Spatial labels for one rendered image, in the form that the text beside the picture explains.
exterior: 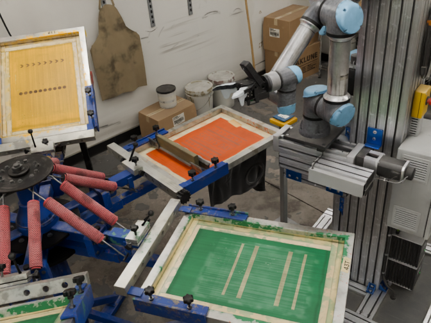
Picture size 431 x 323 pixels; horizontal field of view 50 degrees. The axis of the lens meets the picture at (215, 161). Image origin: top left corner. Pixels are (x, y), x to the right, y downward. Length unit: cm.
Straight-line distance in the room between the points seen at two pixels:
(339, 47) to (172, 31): 318
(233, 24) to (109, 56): 163
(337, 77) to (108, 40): 289
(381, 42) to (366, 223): 100
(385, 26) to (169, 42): 317
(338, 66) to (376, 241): 109
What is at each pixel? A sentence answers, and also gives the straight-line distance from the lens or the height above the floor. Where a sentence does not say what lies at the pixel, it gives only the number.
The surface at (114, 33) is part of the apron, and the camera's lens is 454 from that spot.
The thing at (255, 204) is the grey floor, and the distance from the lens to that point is 384.
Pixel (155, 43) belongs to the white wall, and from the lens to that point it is 487.
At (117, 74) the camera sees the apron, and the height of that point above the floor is 75.
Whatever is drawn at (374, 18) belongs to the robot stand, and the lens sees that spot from 213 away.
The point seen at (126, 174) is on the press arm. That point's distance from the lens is 250.
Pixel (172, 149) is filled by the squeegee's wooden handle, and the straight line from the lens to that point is 267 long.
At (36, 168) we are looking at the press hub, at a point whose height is 131.
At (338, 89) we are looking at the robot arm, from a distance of 204.
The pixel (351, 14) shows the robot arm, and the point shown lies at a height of 186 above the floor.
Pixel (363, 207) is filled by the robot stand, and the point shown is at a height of 79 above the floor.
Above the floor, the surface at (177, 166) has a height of 96.
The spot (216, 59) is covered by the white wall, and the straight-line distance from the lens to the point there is 544.
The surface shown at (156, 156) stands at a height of 96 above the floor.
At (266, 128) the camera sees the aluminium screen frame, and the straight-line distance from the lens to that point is 288.
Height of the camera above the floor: 240
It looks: 33 degrees down
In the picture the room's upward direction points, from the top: 6 degrees counter-clockwise
